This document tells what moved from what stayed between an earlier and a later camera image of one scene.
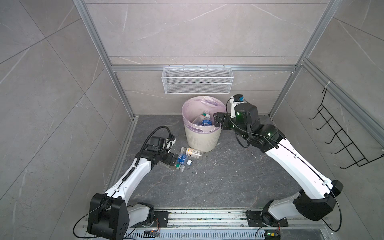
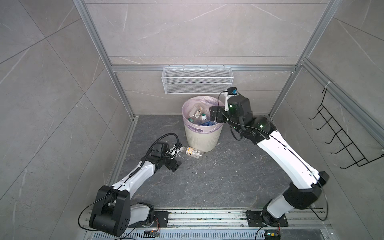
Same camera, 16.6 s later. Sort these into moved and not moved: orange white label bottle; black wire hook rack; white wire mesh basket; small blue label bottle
Moved: small blue label bottle
Not moved: black wire hook rack; orange white label bottle; white wire mesh basket
